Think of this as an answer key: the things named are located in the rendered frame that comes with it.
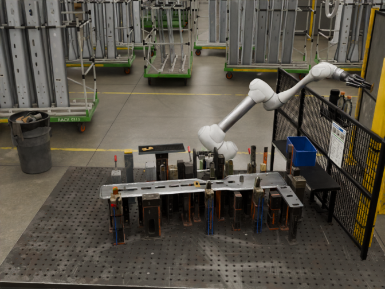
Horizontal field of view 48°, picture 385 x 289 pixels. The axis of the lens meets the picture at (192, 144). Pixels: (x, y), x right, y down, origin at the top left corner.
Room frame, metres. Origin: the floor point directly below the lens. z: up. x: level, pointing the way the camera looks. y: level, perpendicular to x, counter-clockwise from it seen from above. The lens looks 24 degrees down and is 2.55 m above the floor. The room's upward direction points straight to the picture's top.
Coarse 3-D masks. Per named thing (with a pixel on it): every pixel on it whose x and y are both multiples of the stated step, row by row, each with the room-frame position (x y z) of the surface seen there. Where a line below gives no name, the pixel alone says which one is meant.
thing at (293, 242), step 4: (296, 204) 2.56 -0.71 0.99; (292, 208) 2.52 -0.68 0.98; (296, 208) 2.51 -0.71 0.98; (292, 212) 2.51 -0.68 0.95; (296, 212) 2.51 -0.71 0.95; (292, 216) 2.52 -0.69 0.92; (296, 216) 2.52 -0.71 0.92; (292, 220) 2.51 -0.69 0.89; (296, 220) 2.52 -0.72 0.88; (292, 224) 2.52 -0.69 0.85; (296, 224) 2.52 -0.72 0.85; (292, 228) 2.52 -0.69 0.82; (296, 228) 2.52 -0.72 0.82; (292, 232) 2.52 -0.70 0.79; (288, 236) 2.55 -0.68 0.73; (292, 236) 2.52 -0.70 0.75; (288, 240) 2.53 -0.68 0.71; (292, 240) 2.52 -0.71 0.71; (292, 244) 2.49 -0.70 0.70; (296, 244) 2.49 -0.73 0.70
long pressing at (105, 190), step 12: (168, 180) 2.88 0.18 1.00; (180, 180) 2.88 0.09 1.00; (192, 180) 2.88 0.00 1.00; (216, 180) 2.88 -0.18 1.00; (228, 180) 2.88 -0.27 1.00; (252, 180) 2.88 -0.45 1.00; (264, 180) 2.88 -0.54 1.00; (276, 180) 2.88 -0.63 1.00; (108, 192) 2.70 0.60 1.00; (120, 192) 2.70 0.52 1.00; (132, 192) 2.70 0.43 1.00; (144, 192) 2.70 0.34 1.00; (156, 192) 2.70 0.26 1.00; (168, 192) 2.71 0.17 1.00; (180, 192) 2.71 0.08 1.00; (192, 192) 2.72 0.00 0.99
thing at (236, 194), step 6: (234, 192) 2.72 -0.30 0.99; (234, 198) 2.70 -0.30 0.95; (240, 198) 2.66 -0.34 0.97; (234, 204) 2.68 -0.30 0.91; (240, 204) 2.66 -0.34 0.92; (234, 210) 2.70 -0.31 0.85; (240, 210) 2.67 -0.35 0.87; (234, 216) 2.69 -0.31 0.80; (234, 222) 2.67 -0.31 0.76; (240, 222) 2.67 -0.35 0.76; (234, 228) 2.66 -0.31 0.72; (240, 228) 2.67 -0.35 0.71
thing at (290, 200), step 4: (280, 188) 2.76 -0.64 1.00; (284, 188) 2.76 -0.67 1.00; (288, 188) 2.76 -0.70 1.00; (280, 192) 2.70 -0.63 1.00; (284, 192) 2.70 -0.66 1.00; (288, 192) 2.70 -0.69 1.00; (292, 192) 2.70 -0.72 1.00; (284, 196) 2.64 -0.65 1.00; (296, 196) 2.64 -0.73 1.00; (284, 200) 2.61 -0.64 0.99; (288, 200) 2.59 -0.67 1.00; (292, 200) 2.59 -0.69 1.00; (296, 200) 2.59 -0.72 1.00; (288, 204) 2.54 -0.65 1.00; (292, 204) 2.54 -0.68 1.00; (300, 204) 2.54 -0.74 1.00
